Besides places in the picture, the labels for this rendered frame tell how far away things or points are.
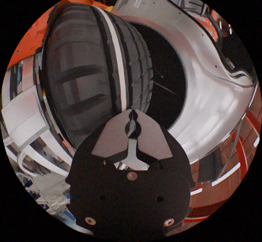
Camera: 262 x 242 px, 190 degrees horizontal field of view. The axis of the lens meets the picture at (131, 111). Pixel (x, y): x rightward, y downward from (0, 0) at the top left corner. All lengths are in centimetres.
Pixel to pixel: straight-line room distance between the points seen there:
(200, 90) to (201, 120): 14
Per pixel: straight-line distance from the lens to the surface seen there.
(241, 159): 215
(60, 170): 22
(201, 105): 40
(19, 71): 49
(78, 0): 53
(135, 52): 15
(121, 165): 270
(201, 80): 38
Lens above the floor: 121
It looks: 15 degrees down
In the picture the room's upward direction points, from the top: 121 degrees clockwise
